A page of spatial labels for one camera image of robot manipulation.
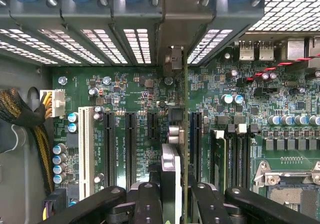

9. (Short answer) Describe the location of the yellow black braided wire bundle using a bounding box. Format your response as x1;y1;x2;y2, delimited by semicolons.
0;88;55;193

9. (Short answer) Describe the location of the black power connector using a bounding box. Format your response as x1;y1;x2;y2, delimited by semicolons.
41;188;68;221

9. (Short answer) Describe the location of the white expansion slot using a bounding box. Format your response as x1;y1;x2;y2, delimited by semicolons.
77;106;95;201

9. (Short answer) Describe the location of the green motherboard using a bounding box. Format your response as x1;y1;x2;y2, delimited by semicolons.
51;40;320;224

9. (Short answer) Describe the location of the short black expansion slot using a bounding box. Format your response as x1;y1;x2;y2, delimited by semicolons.
146;112;159;140

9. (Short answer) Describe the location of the open black PC case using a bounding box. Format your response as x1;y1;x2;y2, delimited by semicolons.
0;0;320;224

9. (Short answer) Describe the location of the white power connector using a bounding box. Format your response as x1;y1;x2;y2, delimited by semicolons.
39;89;66;119

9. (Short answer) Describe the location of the red black twisted wire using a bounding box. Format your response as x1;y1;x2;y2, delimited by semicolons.
246;54;320;82

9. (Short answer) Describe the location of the long black expansion slot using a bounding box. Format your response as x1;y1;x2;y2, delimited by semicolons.
190;111;203;182
124;111;138;192
103;111;116;188

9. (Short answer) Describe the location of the CPU socket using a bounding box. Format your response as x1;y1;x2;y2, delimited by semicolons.
252;160;320;216

